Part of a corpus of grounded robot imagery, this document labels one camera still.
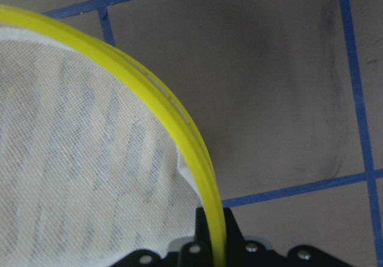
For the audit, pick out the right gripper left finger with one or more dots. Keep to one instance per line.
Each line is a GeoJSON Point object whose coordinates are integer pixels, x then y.
{"type": "Point", "coordinates": [193, 250]}

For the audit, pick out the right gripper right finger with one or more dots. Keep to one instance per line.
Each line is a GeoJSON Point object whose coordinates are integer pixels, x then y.
{"type": "Point", "coordinates": [255, 251]}

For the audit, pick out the white cloth liner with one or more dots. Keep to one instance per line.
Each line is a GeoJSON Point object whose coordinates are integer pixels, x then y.
{"type": "Point", "coordinates": [74, 159]}

